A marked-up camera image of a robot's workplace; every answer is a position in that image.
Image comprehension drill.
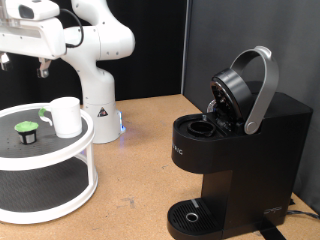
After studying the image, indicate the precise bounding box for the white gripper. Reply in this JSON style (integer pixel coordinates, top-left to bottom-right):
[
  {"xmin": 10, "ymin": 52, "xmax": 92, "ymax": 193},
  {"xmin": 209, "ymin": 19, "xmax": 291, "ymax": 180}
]
[{"xmin": 0, "ymin": 20, "xmax": 67, "ymax": 80}]

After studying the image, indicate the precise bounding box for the green-lidded reusable coffee pod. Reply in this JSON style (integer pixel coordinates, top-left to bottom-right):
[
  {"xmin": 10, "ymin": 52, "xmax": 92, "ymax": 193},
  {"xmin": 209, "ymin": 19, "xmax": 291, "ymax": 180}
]
[{"xmin": 13, "ymin": 120, "xmax": 40, "ymax": 145}]

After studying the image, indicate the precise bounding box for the black Keurig coffee machine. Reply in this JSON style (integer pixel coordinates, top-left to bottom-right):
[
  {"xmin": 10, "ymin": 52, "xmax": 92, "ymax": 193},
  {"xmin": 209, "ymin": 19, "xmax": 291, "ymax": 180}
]
[{"xmin": 166, "ymin": 45, "xmax": 314, "ymax": 240}]

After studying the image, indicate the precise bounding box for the white two-tier turntable shelf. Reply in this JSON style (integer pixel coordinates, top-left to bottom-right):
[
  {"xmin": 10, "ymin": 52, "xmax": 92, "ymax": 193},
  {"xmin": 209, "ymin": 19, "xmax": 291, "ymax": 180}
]
[{"xmin": 0, "ymin": 102, "xmax": 99, "ymax": 225}]

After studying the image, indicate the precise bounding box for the black curtain backdrop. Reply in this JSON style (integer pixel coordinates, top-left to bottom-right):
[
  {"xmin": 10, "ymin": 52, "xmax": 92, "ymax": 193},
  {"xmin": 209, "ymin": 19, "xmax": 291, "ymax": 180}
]
[{"xmin": 0, "ymin": 0, "xmax": 188, "ymax": 111}]

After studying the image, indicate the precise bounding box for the water tank with black lid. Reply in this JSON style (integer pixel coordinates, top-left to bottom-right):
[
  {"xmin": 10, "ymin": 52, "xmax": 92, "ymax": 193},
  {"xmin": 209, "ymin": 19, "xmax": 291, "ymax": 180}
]
[{"xmin": 247, "ymin": 80, "xmax": 276, "ymax": 97}]

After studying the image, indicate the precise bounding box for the black tape strip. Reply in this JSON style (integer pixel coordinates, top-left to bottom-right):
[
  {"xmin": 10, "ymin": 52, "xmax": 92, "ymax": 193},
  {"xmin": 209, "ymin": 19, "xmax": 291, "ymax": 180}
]
[{"xmin": 254, "ymin": 218, "xmax": 288, "ymax": 240}]

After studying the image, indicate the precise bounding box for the white mug green-marked handle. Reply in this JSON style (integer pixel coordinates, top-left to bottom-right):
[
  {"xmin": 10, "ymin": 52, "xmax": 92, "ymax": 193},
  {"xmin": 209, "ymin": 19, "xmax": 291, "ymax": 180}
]
[{"xmin": 38, "ymin": 96, "xmax": 84, "ymax": 139}]

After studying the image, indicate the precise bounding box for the black robot camera cable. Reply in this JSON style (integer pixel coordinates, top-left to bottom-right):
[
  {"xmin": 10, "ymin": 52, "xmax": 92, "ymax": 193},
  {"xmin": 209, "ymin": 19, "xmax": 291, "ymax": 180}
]
[{"xmin": 59, "ymin": 8, "xmax": 85, "ymax": 49}]

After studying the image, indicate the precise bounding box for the coffee machine power cable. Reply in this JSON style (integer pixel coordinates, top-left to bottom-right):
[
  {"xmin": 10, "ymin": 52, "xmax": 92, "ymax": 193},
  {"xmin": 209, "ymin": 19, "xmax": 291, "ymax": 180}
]
[{"xmin": 285, "ymin": 209, "xmax": 320, "ymax": 221}]

